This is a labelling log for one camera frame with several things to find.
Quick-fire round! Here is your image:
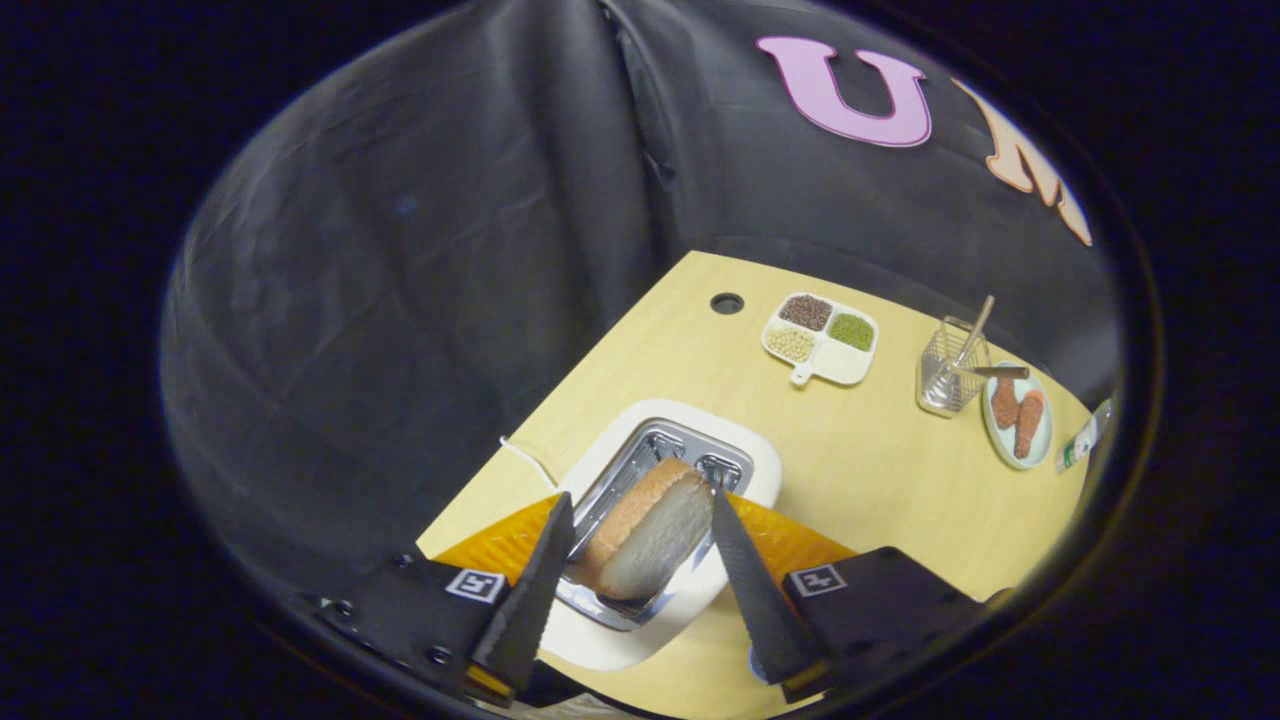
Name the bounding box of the pale green oval plate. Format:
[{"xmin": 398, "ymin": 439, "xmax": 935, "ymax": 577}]
[{"xmin": 981, "ymin": 362, "xmax": 1054, "ymax": 471}]

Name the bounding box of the clear plastic water bottle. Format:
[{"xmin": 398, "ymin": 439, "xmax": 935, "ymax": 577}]
[{"xmin": 1055, "ymin": 398, "xmax": 1113, "ymax": 473}]

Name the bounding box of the plain bread slice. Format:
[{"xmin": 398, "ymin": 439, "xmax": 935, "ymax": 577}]
[{"xmin": 575, "ymin": 457, "xmax": 717, "ymax": 603}]

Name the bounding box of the white toaster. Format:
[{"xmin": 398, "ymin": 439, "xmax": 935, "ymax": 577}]
[{"xmin": 540, "ymin": 398, "xmax": 783, "ymax": 673}]

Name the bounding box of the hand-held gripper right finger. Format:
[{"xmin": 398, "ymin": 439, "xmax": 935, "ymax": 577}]
[{"xmin": 708, "ymin": 487, "xmax": 1011, "ymax": 706}]

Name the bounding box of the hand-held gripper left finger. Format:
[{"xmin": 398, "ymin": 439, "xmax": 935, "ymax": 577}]
[{"xmin": 300, "ymin": 491, "xmax": 578, "ymax": 706}]

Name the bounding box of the light wooden utensil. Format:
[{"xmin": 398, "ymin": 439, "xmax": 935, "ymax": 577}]
[{"xmin": 940, "ymin": 295, "xmax": 997, "ymax": 386}]

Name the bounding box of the wire utensil holder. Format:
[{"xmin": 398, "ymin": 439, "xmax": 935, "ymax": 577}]
[{"xmin": 916, "ymin": 316, "xmax": 993, "ymax": 418}]

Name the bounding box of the white divided bean dish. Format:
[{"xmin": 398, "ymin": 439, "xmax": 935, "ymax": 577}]
[{"xmin": 761, "ymin": 292, "xmax": 880, "ymax": 388}]

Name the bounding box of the black backdrop cloth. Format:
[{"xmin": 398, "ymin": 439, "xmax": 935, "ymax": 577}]
[{"xmin": 160, "ymin": 0, "xmax": 1121, "ymax": 601}]

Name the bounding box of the white toaster cable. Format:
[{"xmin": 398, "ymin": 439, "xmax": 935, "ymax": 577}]
[{"xmin": 498, "ymin": 436, "xmax": 561, "ymax": 491}]

